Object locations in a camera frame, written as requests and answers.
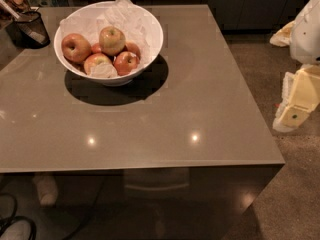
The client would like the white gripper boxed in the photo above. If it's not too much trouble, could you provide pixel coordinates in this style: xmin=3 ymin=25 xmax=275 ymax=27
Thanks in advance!
xmin=270 ymin=0 xmax=320 ymax=132

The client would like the red-yellow apple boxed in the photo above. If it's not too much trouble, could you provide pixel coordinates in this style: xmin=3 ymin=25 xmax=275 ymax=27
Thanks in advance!
xmin=99 ymin=26 xmax=126 ymax=56

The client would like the back right red apple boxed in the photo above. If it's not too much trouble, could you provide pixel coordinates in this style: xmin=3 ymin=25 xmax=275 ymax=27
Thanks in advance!
xmin=124 ymin=41 xmax=141 ymax=58

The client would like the front right red apple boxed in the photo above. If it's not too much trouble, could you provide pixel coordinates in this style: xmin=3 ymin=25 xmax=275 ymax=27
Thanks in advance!
xmin=114 ymin=51 xmax=140 ymax=76

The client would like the small middle red apple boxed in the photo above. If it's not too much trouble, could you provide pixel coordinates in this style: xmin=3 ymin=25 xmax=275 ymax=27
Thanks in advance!
xmin=91 ymin=43 xmax=101 ymax=53

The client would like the front left red apple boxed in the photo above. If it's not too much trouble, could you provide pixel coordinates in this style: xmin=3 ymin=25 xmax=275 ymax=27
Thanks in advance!
xmin=84 ymin=53 xmax=112 ymax=75

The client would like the white ceramic bowl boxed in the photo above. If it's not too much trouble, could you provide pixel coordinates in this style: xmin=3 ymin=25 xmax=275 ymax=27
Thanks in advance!
xmin=53 ymin=0 xmax=165 ymax=87

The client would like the white crumpled paper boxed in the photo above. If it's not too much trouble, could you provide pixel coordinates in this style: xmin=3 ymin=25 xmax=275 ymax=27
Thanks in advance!
xmin=59 ymin=0 xmax=158 ymax=79

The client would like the black mesh pen holder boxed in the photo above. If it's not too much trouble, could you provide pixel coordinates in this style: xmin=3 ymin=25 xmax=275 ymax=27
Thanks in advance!
xmin=6 ymin=11 xmax=50 ymax=49

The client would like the white shoe under table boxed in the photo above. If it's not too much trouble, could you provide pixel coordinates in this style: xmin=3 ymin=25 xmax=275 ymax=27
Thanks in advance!
xmin=33 ymin=174 xmax=58 ymax=207

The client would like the black cable on floor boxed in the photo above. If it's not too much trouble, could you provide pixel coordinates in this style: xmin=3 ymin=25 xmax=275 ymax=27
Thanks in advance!
xmin=0 ymin=193 xmax=38 ymax=240

